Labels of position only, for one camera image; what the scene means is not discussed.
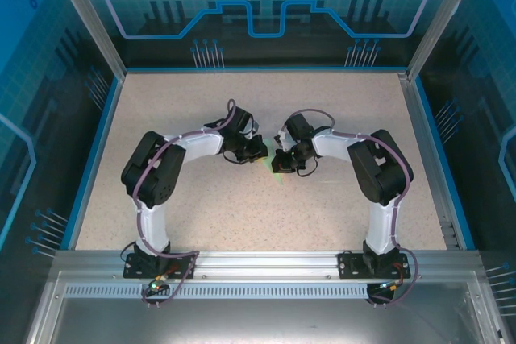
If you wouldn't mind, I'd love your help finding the thin black right gripper cable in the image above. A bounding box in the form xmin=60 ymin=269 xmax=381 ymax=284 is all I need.
xmin=298 ymin=158 xmax=320 ymax=178

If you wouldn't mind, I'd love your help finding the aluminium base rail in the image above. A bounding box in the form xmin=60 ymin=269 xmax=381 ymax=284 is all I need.
xmin=52 ymin=250 xmax=485 ymax=280

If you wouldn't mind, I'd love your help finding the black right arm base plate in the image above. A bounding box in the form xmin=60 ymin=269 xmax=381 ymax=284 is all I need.
xmin=337 ymin=252 xmax=412 ymax=280

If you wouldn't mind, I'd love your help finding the aluminium side rail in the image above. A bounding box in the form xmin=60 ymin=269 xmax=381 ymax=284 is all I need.
xmin=397 ymin=72 xmax=460 ymax=251

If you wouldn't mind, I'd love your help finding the slotted metal cable duct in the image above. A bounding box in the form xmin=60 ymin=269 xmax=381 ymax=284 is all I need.
xmin=64 ymin=285 xmax=464 ymax=300

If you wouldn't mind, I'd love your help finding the cable connector with green light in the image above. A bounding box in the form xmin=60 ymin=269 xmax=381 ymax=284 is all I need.
xmin=372 ymin=279 xmax=406 ymax=293
xmin=144 ymin=275 xmax=171 ymax=296

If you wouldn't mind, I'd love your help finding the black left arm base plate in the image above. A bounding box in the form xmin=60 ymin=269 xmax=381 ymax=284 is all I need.
xmin=123 ymin=252 xmax=197 ymax=280

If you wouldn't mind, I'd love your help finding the aluminium frame post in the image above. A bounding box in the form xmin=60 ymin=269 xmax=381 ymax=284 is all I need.
xmin=44 ymin=0 xmax=128 ymax=79
xmin=405 ymin=0 xmax=477 ymax=80

